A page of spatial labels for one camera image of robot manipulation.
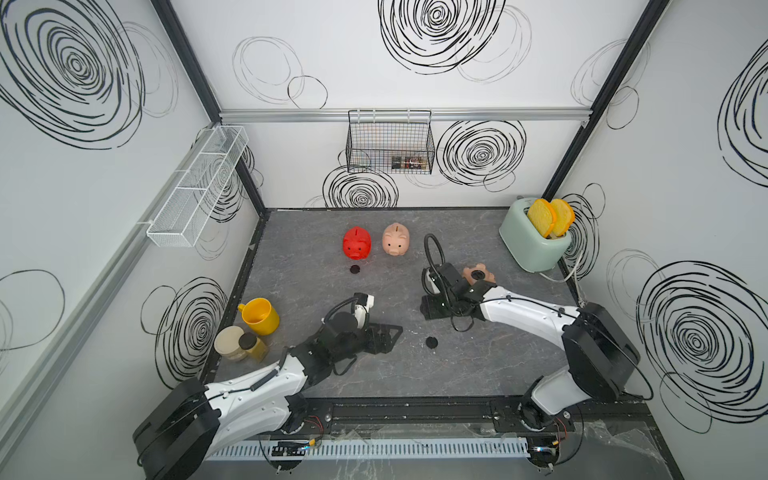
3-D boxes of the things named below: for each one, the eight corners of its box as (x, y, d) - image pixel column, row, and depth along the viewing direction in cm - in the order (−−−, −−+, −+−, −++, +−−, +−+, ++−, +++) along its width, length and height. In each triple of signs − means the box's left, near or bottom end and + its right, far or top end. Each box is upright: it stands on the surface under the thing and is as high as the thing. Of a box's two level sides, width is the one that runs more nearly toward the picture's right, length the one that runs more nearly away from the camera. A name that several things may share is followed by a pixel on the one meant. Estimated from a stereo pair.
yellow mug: (245, 337, 89) (232, 323, 82) (252, 312, 94) (241, 298, 87) (276, 337, 89) (266, 323, 82) (282, 312, 94) (273, 298, 87)
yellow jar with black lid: (250, 362, 84) (235, 349, 76) (254, 346, 87) (241, 332, 79) (266, 362, 84) (253, 349, 76) (270, 346, 87) (258, 332, 79)
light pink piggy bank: (382, 260, 106) (382, 243, 99) (383, 239, 113) (382, 222, 105) (408, 260, 106) (410, 243, 99) (407, 239, 113) (408, 222, 105)
